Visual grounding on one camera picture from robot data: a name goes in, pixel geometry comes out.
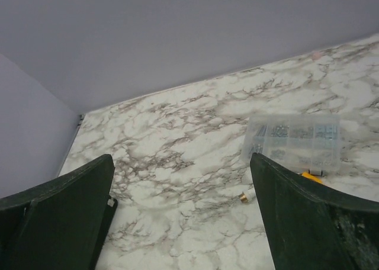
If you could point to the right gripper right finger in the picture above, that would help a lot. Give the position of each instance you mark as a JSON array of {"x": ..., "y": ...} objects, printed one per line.
[{"x": 310, "y": 225}]

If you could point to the yellow tape measure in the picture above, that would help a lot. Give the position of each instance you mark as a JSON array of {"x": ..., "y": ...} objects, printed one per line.
[{"x": 311, "y": 177}]

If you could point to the white plastic faucet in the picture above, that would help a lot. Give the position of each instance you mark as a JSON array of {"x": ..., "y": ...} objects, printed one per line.
[{"x": 247, "y": 196}]

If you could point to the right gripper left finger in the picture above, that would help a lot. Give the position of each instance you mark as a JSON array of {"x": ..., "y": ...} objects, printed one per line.
[{"x": 55, "y": 225}]

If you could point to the black poker chip case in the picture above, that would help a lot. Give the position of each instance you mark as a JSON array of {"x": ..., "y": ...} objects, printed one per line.
[{"x": 107, "y": 219}]

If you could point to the clear plastic screw organizer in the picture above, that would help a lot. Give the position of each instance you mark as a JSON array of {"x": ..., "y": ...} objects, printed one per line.
[{"x": 299, "y": 142}]

